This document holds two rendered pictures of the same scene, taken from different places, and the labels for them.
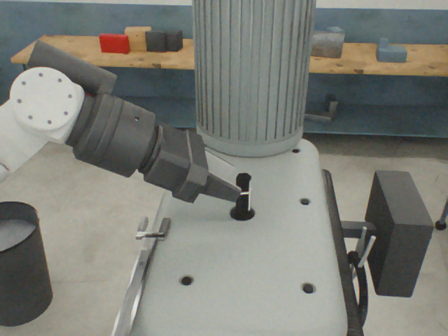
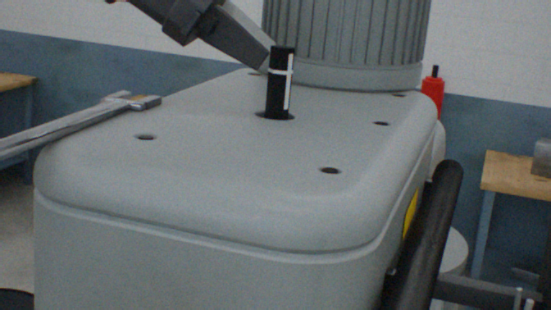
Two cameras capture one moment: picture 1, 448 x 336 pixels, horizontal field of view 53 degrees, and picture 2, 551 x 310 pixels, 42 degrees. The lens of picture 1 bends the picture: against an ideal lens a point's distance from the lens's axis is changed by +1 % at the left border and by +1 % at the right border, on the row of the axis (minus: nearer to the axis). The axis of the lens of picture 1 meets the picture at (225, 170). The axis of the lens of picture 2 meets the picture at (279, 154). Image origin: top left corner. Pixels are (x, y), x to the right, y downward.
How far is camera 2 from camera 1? 32 cm
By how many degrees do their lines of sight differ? 20
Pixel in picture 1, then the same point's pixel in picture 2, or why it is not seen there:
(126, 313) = (34, 132)
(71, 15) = (183, 73)
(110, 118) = not seen: outside the picture
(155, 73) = not seen: hidden behind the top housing
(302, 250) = (344, 148)
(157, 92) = not seen: hidden behind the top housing
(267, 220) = (308, 124)
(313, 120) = (526, 280)
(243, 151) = (313, 75)
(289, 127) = (391, 52)
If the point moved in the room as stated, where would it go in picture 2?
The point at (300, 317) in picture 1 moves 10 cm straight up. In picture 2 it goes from (297, 184) to (312, 30)
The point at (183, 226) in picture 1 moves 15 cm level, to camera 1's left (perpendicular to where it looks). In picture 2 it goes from (177, 109) to (25, 87)
